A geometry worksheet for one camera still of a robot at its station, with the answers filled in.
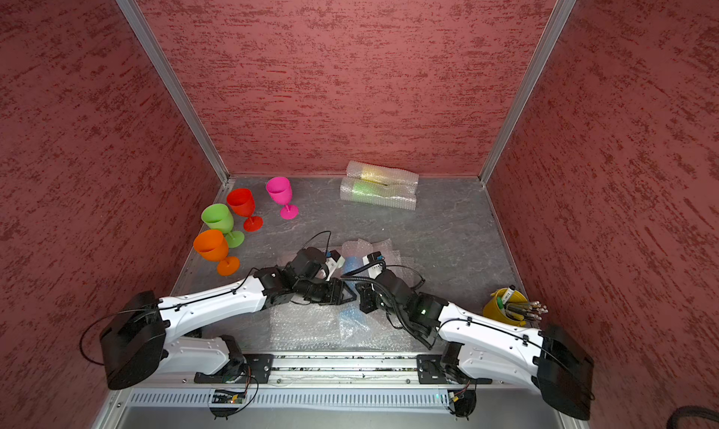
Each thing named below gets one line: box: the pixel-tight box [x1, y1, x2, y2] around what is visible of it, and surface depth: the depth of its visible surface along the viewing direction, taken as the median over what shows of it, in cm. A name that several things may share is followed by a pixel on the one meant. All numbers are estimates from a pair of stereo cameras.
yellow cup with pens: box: [483, 284, 549, 327], surface depth 78 cm
